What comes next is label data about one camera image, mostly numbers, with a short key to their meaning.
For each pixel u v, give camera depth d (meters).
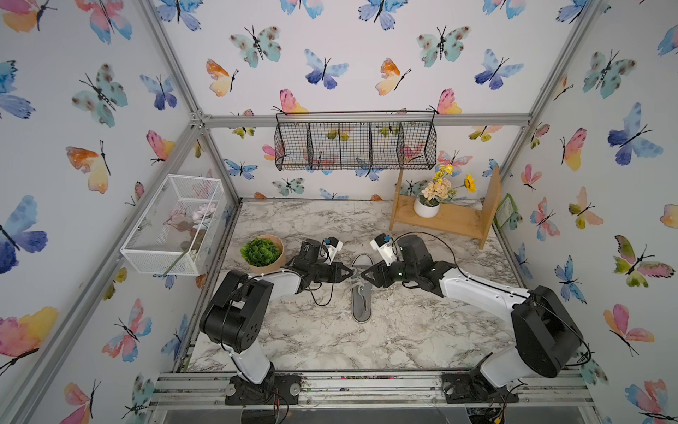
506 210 1.11
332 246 0.84
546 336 0.43
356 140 0.98
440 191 0.91
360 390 0.75
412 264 0.67
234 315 0.48
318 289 0.81
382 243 0.76
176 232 0.73
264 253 0.89
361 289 0.89
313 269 0.79
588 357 0.74
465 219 1.04
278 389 0.74
